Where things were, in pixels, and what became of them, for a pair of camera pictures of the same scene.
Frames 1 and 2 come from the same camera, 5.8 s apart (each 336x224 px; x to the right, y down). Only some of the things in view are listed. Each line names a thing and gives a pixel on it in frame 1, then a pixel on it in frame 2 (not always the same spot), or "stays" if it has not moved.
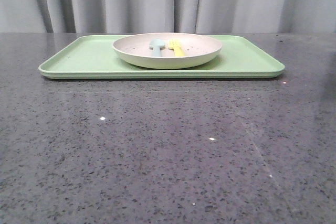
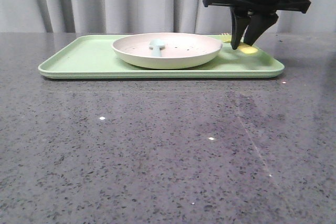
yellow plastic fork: x=176 y=45 -> x=243 y=47
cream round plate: x=197 y=50 stays
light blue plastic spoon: x=156 y=44 stays
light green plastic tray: x=93 y=57 stays
